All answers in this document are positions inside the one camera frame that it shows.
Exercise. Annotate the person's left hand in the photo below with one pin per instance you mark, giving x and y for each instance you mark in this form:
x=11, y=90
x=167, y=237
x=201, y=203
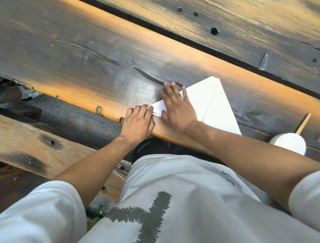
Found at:
x=136, y=125

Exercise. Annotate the person's right hand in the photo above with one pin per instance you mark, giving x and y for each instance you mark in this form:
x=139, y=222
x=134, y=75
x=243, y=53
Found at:
x=180, y=115

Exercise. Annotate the person's right little finger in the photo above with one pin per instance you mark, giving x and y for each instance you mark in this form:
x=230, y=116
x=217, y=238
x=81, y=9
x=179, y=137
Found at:
x=185, y=94

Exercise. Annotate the person's left middle finger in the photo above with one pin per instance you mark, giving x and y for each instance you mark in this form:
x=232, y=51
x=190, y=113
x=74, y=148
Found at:
x=143, y=110

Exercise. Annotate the person's right thumb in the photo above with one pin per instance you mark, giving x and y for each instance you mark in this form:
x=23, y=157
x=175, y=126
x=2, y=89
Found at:
x=164, y=115

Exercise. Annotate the person's right middle finger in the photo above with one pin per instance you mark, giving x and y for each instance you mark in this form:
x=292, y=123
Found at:
x=170, y=92

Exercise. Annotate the person's left little finger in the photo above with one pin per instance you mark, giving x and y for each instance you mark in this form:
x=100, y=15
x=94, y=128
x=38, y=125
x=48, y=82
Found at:
x=129, y=113

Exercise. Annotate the person's left thumb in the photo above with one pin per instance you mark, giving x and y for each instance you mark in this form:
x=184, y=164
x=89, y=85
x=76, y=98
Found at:
x=152, y=124

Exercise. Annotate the white paper sheet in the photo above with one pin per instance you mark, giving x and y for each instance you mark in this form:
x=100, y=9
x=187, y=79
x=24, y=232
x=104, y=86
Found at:
x=212, y=105

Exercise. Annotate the person's left forearm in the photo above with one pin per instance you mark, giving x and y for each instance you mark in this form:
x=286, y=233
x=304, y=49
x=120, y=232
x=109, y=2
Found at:
x=95, y=165

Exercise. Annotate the person's right forearm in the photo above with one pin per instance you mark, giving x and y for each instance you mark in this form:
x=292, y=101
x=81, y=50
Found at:
x=250, y=160

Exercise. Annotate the black shorts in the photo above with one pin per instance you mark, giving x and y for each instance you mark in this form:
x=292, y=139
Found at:
x=160, y=147

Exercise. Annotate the white t-shirt with grey print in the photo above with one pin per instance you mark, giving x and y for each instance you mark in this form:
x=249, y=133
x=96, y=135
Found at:
x=190, y=205

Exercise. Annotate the wooden bench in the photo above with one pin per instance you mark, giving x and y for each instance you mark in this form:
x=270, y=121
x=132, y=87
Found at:
x=37, y=150

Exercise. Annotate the green bottle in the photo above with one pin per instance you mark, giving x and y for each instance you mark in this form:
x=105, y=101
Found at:
x=96, y=215

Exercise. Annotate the white paper cup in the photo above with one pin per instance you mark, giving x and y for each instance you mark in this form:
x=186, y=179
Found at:
x=288, y=142

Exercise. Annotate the wooden stick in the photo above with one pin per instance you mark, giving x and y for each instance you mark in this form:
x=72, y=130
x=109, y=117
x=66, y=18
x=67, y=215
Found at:
x=303, y=123

